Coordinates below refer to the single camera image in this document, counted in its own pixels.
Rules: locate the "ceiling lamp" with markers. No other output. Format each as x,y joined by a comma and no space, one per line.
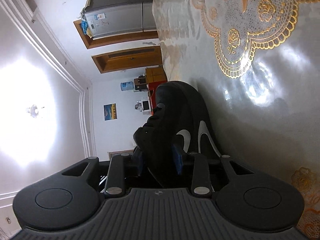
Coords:
35,110

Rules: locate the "wooden door frame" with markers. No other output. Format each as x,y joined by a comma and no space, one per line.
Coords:
85,35

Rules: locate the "blue water bottle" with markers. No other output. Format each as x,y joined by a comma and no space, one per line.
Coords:
126,86

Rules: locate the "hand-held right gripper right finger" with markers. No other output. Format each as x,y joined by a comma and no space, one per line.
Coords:
178,161

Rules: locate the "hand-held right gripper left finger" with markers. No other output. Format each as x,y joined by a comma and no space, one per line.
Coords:
139,161

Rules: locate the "blue plastic bag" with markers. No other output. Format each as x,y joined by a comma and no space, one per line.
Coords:
85,28

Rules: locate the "wooden cabinet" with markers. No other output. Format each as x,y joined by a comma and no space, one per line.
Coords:
156,73

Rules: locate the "wooden door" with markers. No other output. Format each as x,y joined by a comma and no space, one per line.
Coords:
130,60

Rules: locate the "silver refrigerator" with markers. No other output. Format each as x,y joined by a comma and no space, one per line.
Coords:
120,15

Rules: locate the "red wooden chair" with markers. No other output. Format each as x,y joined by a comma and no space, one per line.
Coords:
153,88

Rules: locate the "wall picture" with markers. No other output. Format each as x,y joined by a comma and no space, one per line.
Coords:
110,111

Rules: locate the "white microwave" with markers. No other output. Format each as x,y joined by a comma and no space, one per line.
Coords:
145,105

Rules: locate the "black sneaker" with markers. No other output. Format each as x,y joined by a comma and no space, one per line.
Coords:
175,110

